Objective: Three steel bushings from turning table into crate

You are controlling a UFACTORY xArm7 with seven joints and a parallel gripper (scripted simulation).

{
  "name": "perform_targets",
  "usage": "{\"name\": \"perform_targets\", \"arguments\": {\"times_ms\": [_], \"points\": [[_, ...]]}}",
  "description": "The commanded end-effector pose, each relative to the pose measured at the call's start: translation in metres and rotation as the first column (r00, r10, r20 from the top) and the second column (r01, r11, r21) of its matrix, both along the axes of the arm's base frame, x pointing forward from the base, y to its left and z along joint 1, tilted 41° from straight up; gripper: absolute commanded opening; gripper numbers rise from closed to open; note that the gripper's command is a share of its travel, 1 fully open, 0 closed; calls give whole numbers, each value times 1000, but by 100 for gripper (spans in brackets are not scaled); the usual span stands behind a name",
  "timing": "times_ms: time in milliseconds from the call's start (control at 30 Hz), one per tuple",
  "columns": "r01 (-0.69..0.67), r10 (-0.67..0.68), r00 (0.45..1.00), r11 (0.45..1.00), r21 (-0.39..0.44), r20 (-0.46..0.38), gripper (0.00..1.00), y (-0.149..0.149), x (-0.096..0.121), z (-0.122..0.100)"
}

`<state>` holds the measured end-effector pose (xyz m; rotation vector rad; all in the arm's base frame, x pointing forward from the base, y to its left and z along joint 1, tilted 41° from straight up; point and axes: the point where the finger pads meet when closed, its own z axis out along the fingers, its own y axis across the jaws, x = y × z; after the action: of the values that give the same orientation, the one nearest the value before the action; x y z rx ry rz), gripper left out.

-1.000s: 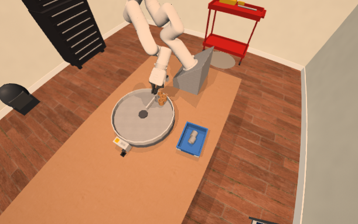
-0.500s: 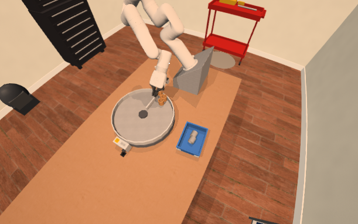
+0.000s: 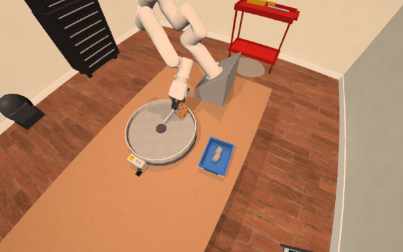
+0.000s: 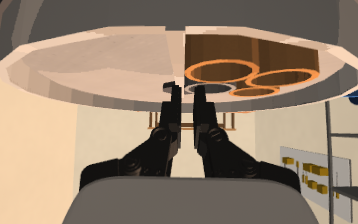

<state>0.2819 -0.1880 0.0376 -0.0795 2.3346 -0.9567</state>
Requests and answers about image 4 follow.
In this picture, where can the bronze bushing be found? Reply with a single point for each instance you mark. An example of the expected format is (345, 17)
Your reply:
(244, 90)
(294, 64)
(213, 58)

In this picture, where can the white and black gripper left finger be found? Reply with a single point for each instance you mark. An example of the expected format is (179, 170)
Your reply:
(154, 157)

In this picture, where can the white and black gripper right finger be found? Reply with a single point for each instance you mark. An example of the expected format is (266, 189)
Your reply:
(223, 159)

